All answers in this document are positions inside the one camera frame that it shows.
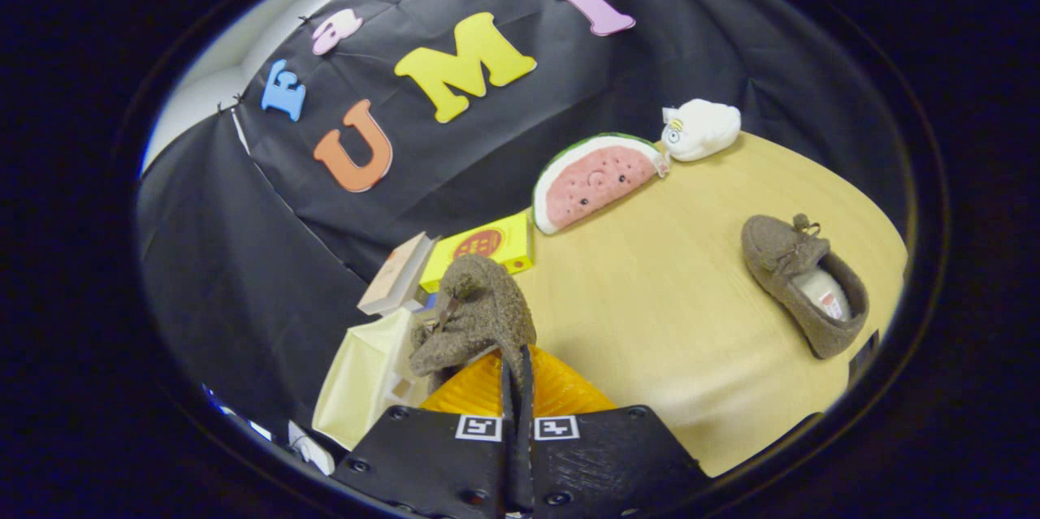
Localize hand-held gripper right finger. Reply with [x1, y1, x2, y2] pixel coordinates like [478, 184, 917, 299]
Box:
[520, 344, 708, 519]

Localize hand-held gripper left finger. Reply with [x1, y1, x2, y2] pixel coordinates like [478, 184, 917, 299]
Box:
[333, 344, 521, 519]

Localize beige storage box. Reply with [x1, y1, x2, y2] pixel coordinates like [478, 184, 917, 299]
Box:
[312, 308, 431, 452]

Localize brown fuzzy shoe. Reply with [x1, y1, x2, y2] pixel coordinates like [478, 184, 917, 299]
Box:
[741, 214, 870, 360]
[408, 253, 538, 390]

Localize white paper sheet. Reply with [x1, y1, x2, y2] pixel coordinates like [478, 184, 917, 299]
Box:
[287, 420, 336, 476]

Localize yellow book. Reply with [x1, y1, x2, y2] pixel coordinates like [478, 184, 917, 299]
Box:
[419, 209, 535, 294]

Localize dark block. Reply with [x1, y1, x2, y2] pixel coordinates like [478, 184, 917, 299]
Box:
[847, 330, 881, 390]

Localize watermelon plush toy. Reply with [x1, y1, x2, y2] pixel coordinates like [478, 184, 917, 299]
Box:
[532, 133, 669, 236]

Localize white plush toy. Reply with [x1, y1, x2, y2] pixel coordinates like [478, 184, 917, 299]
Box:
[661, 99, 742, 162]

